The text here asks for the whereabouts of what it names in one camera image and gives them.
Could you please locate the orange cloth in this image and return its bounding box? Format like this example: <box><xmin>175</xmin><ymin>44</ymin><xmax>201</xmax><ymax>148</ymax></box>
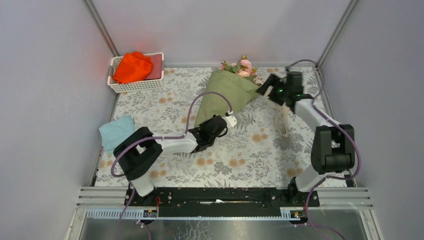
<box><xmin>112</xmin><ymin>51</ymin><xmax>153</xmax><ymax>84</ymax></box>

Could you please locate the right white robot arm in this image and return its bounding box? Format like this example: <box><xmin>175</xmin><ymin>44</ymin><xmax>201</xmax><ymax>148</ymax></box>
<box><xmin>257</xmin><ymin>71</ymin><xmax>361</xmax><ymax>206</ymax></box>

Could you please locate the cream ribbon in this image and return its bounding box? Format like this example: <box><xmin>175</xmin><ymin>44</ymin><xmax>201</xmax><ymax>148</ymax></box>
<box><xmin>267</xmin><ymin>99</ymin><xmax>290</xmax><ymax>138</ymax></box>

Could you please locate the white perforated plastic basket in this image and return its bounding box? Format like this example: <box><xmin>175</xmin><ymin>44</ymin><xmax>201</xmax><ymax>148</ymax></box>
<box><xmin>107</xmin><ymin>51</ymin><xmax>165</xmax><ymax>93</ymax></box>

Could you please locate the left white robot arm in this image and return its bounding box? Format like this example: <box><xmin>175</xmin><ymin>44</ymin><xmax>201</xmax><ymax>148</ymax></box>
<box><xmin>113</xmin><ymin>115</ymin><xmax>237</xmax><ymax>206</ymax></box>

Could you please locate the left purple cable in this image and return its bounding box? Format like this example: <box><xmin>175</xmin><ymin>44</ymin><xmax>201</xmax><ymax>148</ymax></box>
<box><xmin>110</xmin><ymin>91</ymin><xmax>234</xmax><ymax>240</ymax></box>

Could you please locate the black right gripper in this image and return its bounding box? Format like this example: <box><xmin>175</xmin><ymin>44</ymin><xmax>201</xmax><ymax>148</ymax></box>
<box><xmin>254</xmin><ymin>74</ymin><xmax>289</xmax><ymax>107</ymax></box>

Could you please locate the dark red cloth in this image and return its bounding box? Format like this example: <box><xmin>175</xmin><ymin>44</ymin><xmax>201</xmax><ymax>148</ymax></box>
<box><xmin>145</xmin><ymin>53</ymin><xmax>163</xmax><ymax>80</ymax></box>

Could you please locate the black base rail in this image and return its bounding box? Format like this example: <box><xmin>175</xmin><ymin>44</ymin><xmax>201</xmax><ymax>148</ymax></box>
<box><xmin>124</xmin><ymin>187</ymin><xmax>320</xmax><ymax>217</ymax></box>

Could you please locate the olive green wrapping paper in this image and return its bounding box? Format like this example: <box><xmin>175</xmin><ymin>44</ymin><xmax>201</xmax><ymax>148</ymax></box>
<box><xmin>194</xmin><ymin>70</ymin><xmax>259</xmax><ymax>127</ymax></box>

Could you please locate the light blue towel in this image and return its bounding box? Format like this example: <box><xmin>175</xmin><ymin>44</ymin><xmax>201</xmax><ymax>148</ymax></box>
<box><xmin>99</xmin><ymin>115</ymin><xmax>136</xmax><ymax>154</ymax></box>

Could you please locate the pink fake flower bunch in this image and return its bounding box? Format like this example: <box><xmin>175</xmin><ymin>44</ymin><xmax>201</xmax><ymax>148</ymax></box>
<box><xmin>219</xmin><ymin>54</ymin><xmax>262</xmax><ymax>86</ymax></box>

